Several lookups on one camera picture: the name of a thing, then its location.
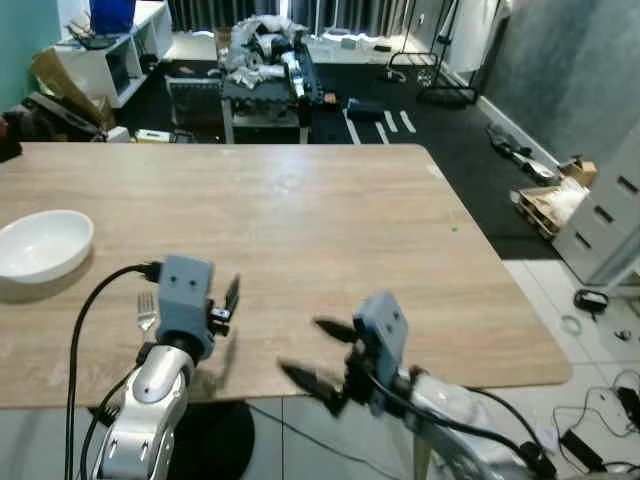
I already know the silver fork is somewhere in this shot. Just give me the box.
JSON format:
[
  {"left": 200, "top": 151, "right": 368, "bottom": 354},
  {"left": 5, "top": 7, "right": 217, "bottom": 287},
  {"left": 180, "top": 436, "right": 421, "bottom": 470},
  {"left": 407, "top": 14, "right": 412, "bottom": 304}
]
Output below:
[{"left": 136, "top": 291, "right": 159, "bottom": 334}]

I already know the black round base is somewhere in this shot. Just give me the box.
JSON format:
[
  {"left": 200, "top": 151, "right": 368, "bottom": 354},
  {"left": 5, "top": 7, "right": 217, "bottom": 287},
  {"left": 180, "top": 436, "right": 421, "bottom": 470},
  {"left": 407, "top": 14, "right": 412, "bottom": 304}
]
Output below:
[{"left": 168, "top": 400, "right": 257, "bottom": 480}]

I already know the white oval bowl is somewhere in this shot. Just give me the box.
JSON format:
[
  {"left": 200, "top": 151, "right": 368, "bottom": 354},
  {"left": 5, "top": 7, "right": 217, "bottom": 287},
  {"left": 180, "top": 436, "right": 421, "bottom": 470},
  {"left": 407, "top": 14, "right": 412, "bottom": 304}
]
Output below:
[{"left": 0, "top": 209, "right": 95, "bottom": 285}]

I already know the black computer mouse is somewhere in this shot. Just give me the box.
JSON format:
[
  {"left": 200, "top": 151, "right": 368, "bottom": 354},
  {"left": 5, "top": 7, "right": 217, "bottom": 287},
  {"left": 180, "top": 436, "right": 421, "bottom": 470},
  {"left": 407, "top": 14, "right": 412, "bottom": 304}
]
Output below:
[{"left": 574, "top": 288, "right": 612, "bottom": 313}]

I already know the cluttered metal cart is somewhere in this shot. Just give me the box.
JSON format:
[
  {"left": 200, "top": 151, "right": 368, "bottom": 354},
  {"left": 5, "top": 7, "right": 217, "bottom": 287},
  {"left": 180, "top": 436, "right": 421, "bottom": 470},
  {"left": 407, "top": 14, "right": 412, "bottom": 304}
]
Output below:
[{"left": 219, "top": 14, "right": 319, "bottom": 146}]

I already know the grey drawer cabinet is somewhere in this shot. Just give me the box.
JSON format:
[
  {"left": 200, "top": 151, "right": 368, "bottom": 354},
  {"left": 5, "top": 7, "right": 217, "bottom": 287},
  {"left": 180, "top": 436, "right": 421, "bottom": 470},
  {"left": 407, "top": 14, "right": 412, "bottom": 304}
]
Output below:
[{"left": 553, "top": 128, "right": 640, "bottom": 288}]

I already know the black power adapter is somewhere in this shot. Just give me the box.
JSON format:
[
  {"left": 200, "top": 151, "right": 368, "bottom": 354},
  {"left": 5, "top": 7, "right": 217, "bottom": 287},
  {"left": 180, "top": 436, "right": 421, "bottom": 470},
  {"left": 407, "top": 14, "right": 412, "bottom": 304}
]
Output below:
[{"left": 558, "top": 428, "right": 605, "bottom": 473}]

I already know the wooden pallet with packaging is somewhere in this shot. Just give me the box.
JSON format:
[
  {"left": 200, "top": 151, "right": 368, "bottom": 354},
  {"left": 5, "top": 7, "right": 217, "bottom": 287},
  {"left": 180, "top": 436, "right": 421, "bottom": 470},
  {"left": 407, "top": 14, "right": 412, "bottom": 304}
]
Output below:
[{"left": 512, "top": 177, "right": 591, "bottom": 242}]

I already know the small cardboard box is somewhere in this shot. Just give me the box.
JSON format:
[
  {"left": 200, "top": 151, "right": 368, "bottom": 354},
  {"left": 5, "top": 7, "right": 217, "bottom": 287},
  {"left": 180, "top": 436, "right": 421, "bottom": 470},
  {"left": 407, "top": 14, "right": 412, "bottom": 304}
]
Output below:
[{"left": 559, "top": 157, "right": 599, "bottom": 188}]

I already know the black metal rack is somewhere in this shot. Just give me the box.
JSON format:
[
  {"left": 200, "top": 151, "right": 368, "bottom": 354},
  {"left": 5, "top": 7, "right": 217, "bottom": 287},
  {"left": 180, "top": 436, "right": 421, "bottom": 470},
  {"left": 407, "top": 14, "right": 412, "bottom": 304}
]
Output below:
[{"left": 388, "top": 0, "right": 483, "bottom": 109}]

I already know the white shelf unit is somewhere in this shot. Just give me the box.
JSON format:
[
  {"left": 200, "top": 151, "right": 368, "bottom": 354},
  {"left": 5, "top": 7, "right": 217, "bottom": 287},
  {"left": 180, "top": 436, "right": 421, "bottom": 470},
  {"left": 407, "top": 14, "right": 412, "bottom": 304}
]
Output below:
[{"left": 58, "top": 0, "right": 174, "bottom": 108}]

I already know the brown cardboard box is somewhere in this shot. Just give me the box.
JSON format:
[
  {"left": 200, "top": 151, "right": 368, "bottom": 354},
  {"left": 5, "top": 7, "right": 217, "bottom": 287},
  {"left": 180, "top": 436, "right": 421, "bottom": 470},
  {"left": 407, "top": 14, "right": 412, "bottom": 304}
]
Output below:
[{"left": 30, "top": 48, "right": 113, "bottom": 129}]

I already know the blue bin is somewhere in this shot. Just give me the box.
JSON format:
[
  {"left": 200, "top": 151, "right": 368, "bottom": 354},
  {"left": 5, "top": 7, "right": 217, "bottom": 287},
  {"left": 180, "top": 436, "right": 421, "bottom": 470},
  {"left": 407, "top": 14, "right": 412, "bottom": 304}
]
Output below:
[{"left": 89, "top": 0, "right": 137, "bottom": 36}]

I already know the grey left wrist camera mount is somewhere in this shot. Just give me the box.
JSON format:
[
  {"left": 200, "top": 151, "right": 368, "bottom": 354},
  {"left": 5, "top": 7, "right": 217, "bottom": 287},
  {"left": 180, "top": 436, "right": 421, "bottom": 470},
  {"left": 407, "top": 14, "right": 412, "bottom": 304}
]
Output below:
[{"left": 156, "top": 255, "right": 217, "bottom": 348}]

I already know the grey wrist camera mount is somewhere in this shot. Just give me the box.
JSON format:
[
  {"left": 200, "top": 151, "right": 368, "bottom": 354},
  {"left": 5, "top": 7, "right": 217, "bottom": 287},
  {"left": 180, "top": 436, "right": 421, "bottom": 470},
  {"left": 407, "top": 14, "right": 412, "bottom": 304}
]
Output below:
[
  {"left": 352, "top": 292, "right": 410, "bottom": 373},
  {"left": 156, "top": 255, "right": 217, "bottom": 348}
]

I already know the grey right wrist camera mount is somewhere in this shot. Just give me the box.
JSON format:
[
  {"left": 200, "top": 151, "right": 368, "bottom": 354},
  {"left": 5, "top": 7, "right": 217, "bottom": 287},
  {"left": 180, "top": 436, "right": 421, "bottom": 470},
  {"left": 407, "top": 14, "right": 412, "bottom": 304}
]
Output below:
[{"left": 352, "top": 292, "right": 410, "bottom": 373}]

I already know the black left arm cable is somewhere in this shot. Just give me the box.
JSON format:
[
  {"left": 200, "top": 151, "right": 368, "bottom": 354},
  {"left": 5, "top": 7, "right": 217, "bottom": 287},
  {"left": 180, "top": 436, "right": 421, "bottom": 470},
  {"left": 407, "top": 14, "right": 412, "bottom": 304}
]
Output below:
[{"left": 64, "top": 261, "right": 162, "bottom": 480}]

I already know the white wire crate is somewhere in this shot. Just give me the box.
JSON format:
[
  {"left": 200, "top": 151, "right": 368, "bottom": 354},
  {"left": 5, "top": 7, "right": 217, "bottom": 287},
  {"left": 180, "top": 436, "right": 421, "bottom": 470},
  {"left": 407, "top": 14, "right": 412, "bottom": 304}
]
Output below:
[{"left": 164, "top": 75, "right": 224, "bottom": 128}]

